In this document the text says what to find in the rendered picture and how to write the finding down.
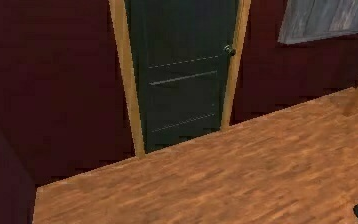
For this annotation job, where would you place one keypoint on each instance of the dark green room door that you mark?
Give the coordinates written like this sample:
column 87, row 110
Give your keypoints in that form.
column 180, row 83

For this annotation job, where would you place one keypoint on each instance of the round dark door knob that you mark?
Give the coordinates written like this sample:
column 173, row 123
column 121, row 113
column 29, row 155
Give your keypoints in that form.
column 229, row 50

